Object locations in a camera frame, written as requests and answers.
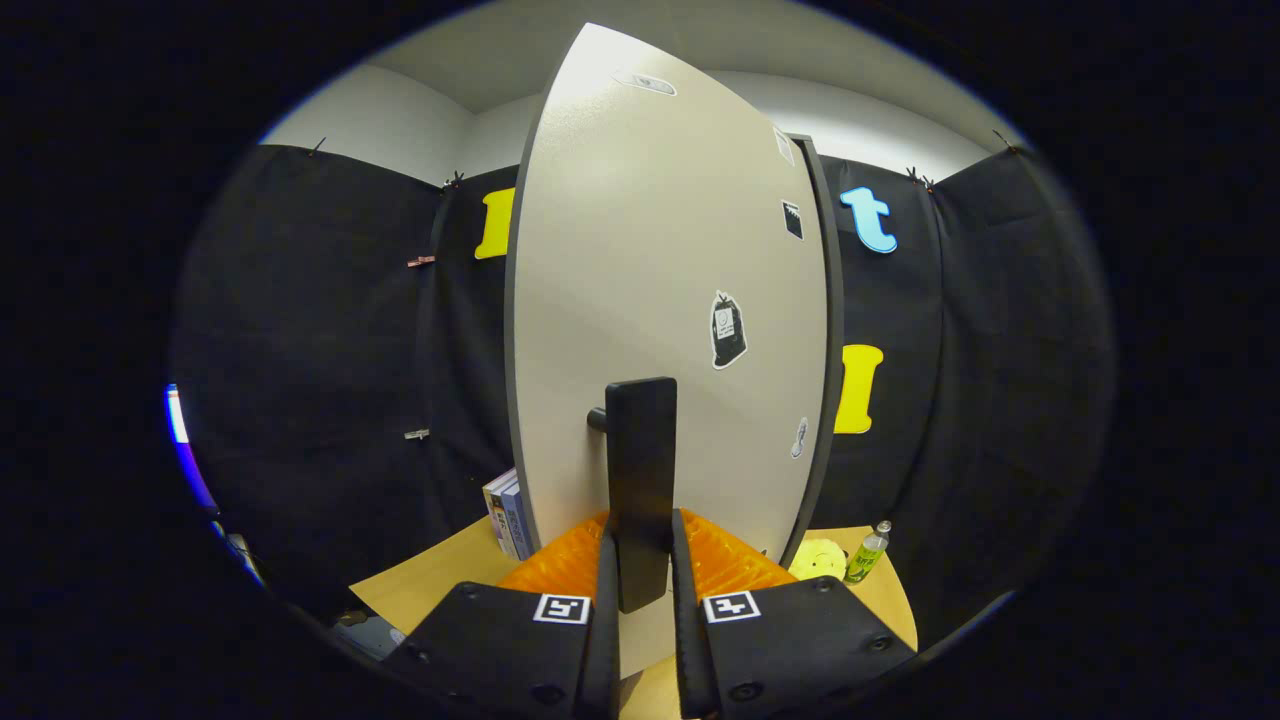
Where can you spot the grey shoe cabinet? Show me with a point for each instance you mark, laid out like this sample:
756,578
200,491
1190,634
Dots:
828,350

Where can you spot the yellow plush toy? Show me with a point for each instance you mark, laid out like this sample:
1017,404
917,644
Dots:
815,560

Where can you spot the green plastic bottle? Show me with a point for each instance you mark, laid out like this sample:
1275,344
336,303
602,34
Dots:
866,557

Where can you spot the white yellow book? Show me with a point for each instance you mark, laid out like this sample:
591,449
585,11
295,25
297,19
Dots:
497,510

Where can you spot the black backdrop cloth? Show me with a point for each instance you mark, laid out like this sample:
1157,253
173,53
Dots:
300,400

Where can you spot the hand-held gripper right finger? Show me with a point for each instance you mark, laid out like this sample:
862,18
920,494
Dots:
800,640

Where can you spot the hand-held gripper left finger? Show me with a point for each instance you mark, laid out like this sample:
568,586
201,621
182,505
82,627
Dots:
500,640

